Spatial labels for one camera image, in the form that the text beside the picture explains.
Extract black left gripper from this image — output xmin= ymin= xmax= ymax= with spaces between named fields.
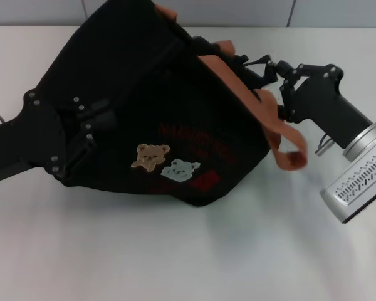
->
xmin=0 ymin=89 xmax=117 ymax=186

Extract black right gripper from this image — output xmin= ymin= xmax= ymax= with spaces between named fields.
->
xmin=276 ymin=60 xmax=373 ymax=151

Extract black food bag brown handles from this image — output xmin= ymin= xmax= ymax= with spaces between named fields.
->
xmin=26 ymin=0 xmax=308 ymax=208

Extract right gripper connector with cable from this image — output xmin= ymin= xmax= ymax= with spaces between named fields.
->
xmin=315 ymin=133 xmax=335 ymax=156

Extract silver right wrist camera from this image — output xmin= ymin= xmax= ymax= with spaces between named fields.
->
xmin=319 ymin=147 xmax=376 ymax=225

